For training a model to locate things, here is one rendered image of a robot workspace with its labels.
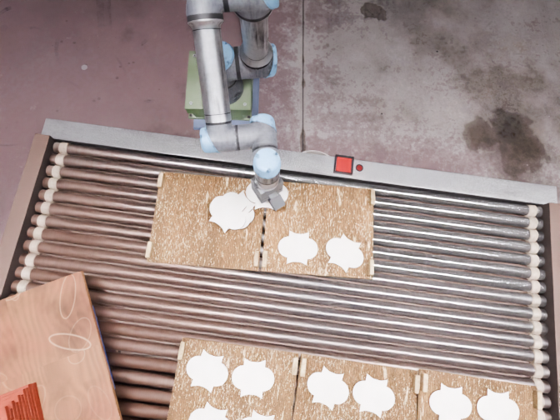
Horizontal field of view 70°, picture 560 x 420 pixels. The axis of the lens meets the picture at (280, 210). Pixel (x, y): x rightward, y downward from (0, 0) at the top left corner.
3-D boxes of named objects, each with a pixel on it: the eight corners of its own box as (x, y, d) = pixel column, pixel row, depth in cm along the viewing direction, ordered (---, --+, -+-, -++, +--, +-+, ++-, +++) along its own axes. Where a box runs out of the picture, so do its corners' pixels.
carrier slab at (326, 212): (268, 182, 157) (268, 180, 155) (372, 189, 157) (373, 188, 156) (261, 271, 148) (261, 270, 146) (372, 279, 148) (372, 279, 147)
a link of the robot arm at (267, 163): (279, 142, 111) (282, 172, 109) (278, 157, 122) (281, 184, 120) (251, 145, 111) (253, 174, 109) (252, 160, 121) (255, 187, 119)
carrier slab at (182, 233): (162, 172, 156) (161, 171, 155) (266, 182, 157) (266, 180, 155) (147, 262, 147) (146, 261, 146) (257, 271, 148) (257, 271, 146)
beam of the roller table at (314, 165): (53, 124, 167) (45, 117, 161) (547, 190, 167) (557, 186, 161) (47, 142, 165) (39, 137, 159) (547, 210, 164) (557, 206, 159)
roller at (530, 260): (47, 190, 158) (39, 187, 153) (537, 256, 157) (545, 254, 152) (42, 202, 156) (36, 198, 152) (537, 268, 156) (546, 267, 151)
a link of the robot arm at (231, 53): (205, 62, 154) (198, 39, 141) (239, 58, 154) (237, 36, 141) (207, 90, 151) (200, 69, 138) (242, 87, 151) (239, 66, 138)
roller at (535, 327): (27, 252, 151) (20, 251, 146) (539, 322, 151) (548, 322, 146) (24, 266, 150) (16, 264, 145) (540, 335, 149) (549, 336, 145)
